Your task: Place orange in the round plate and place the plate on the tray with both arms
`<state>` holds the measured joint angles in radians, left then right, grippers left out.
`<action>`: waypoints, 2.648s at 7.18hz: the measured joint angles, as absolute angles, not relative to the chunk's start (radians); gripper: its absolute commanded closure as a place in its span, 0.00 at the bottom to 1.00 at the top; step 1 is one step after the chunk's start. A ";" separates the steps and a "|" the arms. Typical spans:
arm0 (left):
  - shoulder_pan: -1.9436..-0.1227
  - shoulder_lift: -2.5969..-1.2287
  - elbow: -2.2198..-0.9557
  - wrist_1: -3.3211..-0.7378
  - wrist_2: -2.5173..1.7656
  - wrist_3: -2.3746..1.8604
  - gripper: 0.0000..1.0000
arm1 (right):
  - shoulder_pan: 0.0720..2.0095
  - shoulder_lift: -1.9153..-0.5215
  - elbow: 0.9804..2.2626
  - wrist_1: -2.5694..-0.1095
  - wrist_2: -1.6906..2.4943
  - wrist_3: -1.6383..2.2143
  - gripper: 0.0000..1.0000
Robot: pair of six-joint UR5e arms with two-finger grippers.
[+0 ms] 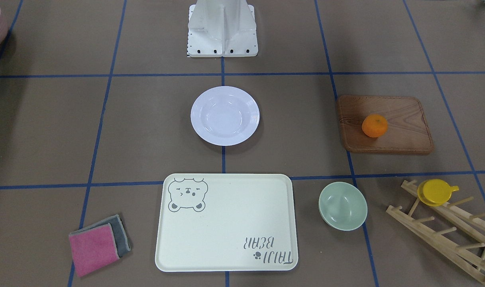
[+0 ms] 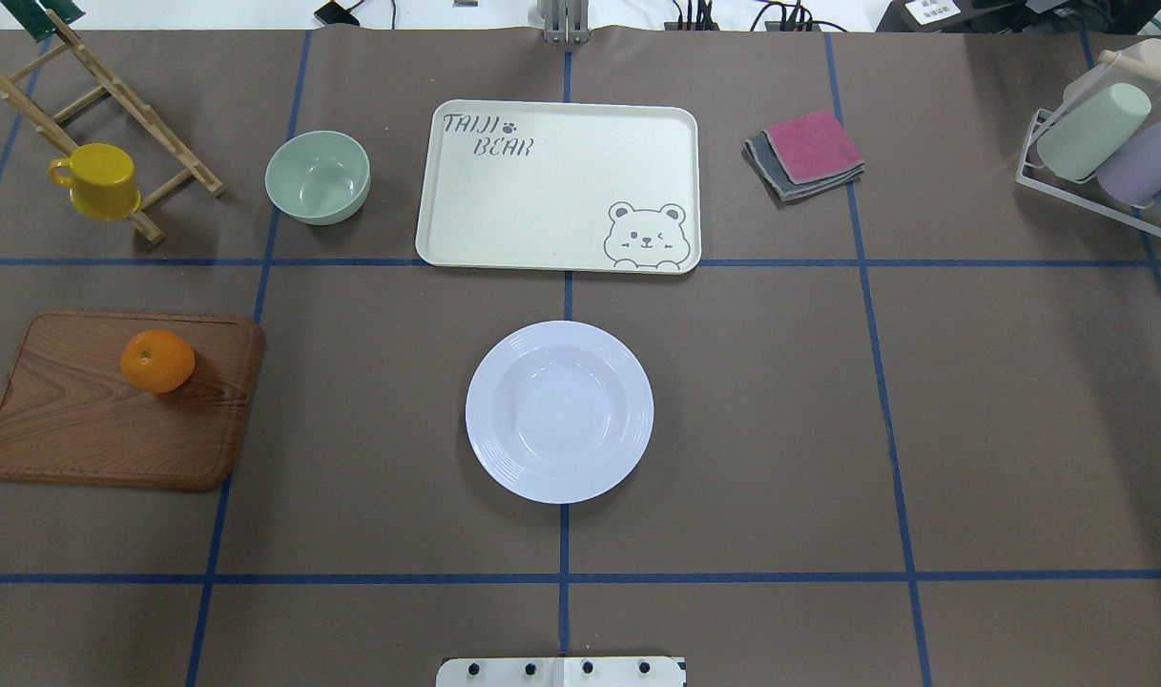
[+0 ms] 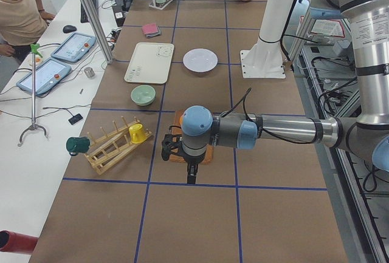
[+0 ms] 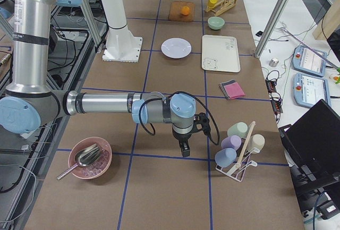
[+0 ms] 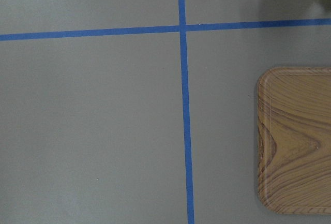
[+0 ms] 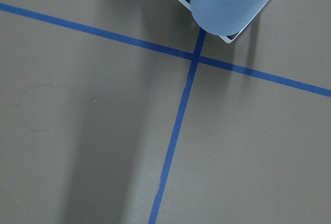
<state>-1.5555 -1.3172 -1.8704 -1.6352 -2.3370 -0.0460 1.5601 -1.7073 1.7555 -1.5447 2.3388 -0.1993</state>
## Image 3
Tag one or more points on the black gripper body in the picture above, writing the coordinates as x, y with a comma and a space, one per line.
192, 159

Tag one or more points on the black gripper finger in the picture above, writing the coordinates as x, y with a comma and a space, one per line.
192, 170

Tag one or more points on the white round plate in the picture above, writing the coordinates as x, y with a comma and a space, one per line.
200, 60

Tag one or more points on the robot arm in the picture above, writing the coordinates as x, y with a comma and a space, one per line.
366, 136

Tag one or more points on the cream bear tray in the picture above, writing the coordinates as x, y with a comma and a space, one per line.
150, 63

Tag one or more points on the yellow cup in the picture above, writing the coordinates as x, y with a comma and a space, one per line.
137, 133

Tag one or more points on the green ceramic bowl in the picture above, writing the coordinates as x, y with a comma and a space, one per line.
143, 95

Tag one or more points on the wooden peg rack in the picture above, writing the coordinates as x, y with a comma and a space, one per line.
112, 147

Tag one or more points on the dark green cup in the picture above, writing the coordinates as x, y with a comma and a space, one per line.
76, 145

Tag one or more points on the black phone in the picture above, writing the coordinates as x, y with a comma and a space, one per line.
75, 119

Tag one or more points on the grey cloth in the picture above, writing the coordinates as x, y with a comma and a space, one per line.
151, 36

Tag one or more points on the small metal cylinder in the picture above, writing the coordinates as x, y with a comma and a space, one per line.
89, 72

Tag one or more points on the pink cloth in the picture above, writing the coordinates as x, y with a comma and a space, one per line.
150, 29

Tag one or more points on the far teach pendant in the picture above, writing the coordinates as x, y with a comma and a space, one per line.
74, 48

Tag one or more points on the teach pendant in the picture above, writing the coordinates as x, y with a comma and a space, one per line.
74, 48
47, 75

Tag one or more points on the near teach pendant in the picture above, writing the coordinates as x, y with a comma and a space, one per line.
47, 75

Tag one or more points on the black computer mouse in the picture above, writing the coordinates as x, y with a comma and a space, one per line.
69, 29

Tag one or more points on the metal grabber stand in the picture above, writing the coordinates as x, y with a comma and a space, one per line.
34, 126

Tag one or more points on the red cylinder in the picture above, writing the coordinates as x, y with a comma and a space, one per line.
12, 242

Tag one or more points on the person in beige shirt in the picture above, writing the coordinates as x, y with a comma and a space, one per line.
23, 23

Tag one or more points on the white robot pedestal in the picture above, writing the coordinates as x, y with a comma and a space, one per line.
264, 59

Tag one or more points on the aluminium frame post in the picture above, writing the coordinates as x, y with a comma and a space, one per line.
94, 21

